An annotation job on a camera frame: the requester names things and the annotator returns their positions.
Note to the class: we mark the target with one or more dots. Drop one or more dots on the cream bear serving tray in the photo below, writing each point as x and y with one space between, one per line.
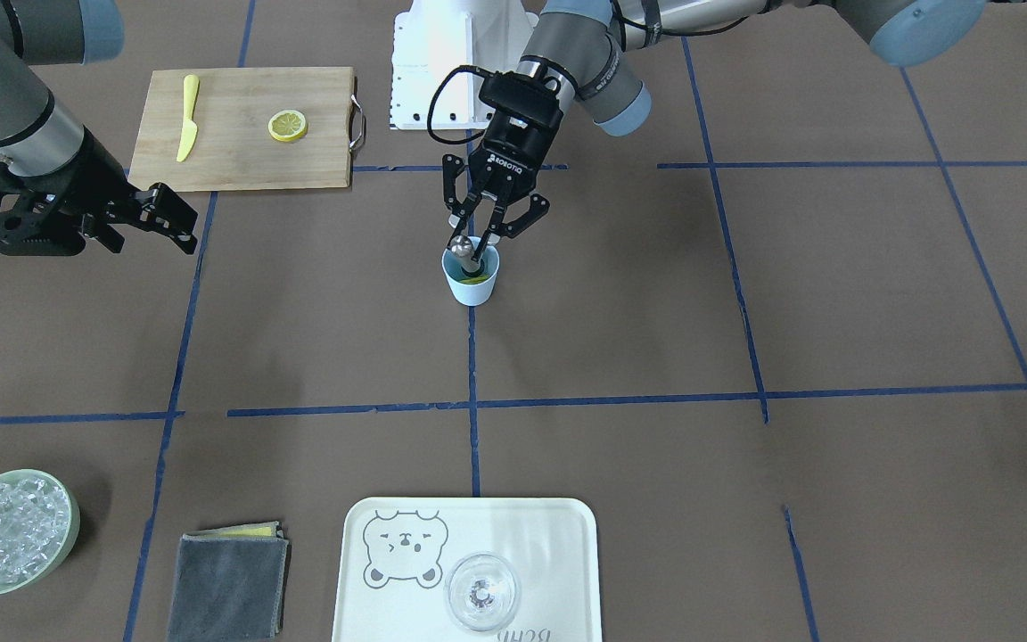
397 554

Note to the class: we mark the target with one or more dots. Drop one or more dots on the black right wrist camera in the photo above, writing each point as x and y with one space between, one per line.
31 225

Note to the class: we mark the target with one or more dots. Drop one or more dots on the bamboo cutting board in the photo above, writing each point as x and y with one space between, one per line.
233 151

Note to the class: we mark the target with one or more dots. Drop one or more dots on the clear wine glass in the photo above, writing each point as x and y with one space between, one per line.
483 593

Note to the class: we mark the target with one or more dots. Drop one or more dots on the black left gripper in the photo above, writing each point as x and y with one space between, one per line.
508 152

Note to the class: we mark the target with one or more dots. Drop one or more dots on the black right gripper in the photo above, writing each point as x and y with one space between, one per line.
102 171

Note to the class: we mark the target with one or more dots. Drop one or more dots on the grey folded cloth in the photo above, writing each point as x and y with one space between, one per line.
229 584

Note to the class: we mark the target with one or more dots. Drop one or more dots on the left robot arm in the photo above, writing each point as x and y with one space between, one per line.
575 55

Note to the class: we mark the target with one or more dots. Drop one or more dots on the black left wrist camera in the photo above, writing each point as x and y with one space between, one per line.
522 98

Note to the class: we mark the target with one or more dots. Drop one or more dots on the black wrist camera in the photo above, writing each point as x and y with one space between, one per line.
522 98
31 225

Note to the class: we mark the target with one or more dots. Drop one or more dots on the yellow plastic knife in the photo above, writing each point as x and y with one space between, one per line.
188 134

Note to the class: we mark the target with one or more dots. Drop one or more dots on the steel muddler with black tip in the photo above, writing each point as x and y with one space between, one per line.
464 252

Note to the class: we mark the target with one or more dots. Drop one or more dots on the green bowl of ice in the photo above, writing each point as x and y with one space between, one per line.
39 525

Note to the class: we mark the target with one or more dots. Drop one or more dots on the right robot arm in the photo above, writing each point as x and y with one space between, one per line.
37 133

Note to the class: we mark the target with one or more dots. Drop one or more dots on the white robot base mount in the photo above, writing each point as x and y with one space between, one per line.
434 37

